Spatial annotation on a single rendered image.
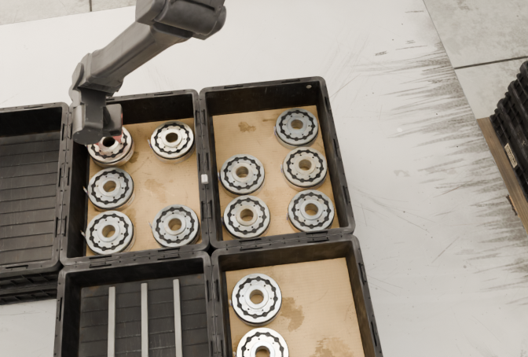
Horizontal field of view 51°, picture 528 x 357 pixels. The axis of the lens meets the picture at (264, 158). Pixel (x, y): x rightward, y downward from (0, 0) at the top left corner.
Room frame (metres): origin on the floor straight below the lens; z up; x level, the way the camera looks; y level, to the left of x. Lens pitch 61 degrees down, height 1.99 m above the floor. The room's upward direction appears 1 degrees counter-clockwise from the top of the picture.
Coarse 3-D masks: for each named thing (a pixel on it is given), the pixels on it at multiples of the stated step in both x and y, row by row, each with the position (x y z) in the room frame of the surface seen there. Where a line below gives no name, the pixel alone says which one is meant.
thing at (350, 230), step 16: (272, 80) 0.79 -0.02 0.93; (288, 80) 0.79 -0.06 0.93; (304, 80) 0.79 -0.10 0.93; (320, 80) 0.79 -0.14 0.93; (208, 144) 0.62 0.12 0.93; (336, 144) 0.61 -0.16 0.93; (208, 160) 0.59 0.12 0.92; (336, 160) 0.57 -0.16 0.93; (208, 176) 0.54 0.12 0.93; (208, 192) 0.50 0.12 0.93; (208, 208) 0.47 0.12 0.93; (352, 208) 0.46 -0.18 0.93; (208, 224) 0.43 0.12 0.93; (352, 224) 0.42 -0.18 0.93; (240, 240) 0.40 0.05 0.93; (272, 240) 0.39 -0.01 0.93; (288, 240) 0.39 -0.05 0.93
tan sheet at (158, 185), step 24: (168, 120) 0.75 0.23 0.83; (192, 120) 0.75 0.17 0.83; (144, 144) 0.68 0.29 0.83; (96, 168) 0.62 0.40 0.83; (120, 168) 0.62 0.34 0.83; (144, 168) 0.62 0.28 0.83; (168, 168) 0.62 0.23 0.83; (192, 168) 0.61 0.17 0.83; (144, 192) 0.56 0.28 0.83; (168, 192) 0.55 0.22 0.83; (192, 192) 0.55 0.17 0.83; (144, 216) 0.49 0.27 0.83; (144, 240) 0.44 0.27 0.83
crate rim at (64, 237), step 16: (128, 96) 0.76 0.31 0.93; (144, 96) 0.75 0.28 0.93; (160, 96) 0.75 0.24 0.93; (176, 96) 0.76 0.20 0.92; (192, 96) 0.75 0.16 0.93; (64, 176) 0.55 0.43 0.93; (64, 192) 0.51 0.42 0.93; (64, 208) 0.47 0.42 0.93; (64, 224) 0.44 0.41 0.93; (64, 240) 0.40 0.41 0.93; (208, 240) 0.40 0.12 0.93; (64, 256) 0.37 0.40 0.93; (96, 256) 0.37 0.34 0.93; (112, 256) 0.37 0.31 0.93; (128, 256) 0.37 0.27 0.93; (144, 256) 0.37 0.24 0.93
